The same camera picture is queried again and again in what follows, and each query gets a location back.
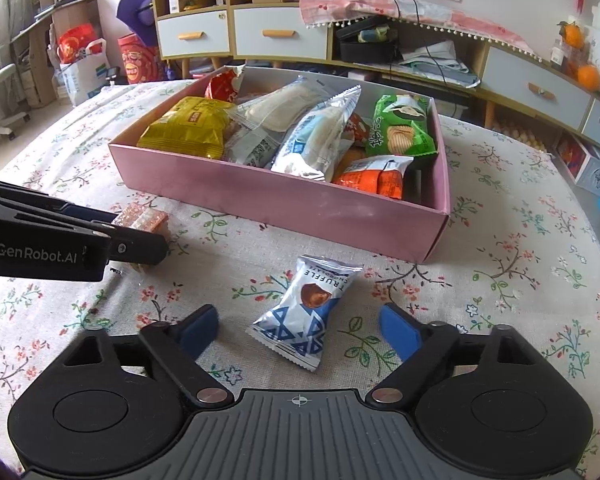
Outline orange wafer snack packet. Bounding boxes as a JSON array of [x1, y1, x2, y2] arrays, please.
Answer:
[[110, 202, 171, 273]]

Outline blue white truffle chocolate packet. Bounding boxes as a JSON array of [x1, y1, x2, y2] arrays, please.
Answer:
[[247, 255, 363, 372]]

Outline floral white table cloth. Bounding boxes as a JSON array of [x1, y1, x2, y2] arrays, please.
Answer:
[[0, 82, 600, 479]]

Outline white plastic shopping bag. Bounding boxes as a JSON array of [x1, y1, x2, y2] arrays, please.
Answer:
[[56, 23, 110, 106]]

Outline orange red snack packet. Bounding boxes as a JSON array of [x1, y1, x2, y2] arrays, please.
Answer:
[[334, 155, 414, 200]]

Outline pink cardboard box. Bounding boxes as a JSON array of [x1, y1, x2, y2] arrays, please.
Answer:
[[109, 76, 451, 263]]

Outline yellow snack bag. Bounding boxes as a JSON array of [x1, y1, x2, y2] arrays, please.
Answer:
[[136, 96, 234, 159]]

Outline red gift bag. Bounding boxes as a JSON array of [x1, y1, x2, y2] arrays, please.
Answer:
[[118, 32, 164, 84]]

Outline green cracker snack bag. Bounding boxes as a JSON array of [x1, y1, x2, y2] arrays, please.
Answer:
[[365, 93, 438, 157]]

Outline clear white pastry packet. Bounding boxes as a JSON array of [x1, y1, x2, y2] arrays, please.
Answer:
[[223, 76, 330, 168]]

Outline blue white bread packet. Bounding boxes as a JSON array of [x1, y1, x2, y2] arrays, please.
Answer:
[[271, 84, 362, 182]]

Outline yellow egg tray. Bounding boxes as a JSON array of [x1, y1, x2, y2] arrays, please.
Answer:
[[492, 119, 547, 153]]

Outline white printed carton box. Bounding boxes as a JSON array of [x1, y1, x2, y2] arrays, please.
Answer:
[[555, 132, 600, 197]]

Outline purple hat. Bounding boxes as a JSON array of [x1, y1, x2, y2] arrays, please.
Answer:
[[116, 0, 158, 47]]

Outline wooden white drawer cabinet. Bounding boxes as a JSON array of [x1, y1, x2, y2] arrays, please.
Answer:
[[152, 0, 600, 147]]

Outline orange fruit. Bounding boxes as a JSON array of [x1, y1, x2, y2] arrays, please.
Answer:
[[576, 64, 600, 92]]

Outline pink cloth on cabinet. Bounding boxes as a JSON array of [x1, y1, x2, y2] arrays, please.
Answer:
[[299, 0, 538, 58]]

